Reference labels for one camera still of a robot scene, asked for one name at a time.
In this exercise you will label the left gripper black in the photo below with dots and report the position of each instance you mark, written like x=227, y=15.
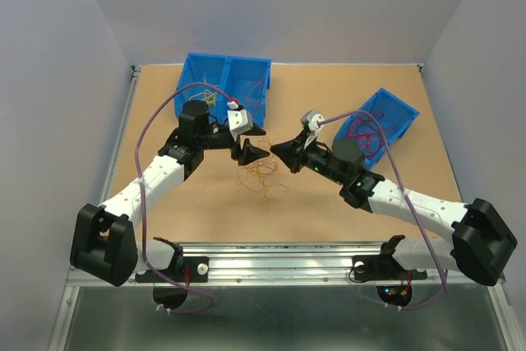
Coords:
x=250, y=153

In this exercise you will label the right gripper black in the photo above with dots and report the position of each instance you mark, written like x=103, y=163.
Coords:
x=292, y=153

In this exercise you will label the blue bin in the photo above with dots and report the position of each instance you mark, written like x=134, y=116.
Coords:
x=202, y=68
x=248, y=80
x=394, y=117

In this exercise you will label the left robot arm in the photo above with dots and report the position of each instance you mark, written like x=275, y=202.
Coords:
x=104, y=242

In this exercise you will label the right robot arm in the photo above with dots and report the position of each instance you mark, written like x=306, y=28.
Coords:
x=471, y=238

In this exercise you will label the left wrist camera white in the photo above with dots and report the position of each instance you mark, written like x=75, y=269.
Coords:
x=239, y=122

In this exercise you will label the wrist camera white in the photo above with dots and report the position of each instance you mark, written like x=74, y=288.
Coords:
x=239, y=122
x=311, y=121

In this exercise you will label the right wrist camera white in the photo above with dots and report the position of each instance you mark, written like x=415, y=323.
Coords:
x=311, y=121

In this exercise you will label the aluminium front rail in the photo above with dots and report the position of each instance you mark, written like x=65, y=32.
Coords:
x=223, y=265

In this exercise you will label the aluminium rail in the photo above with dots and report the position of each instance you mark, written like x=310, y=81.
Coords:
x=113, y=182
x=223, y=265

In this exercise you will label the aluminium left rail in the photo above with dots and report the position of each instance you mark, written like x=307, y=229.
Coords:
x=113, y=182

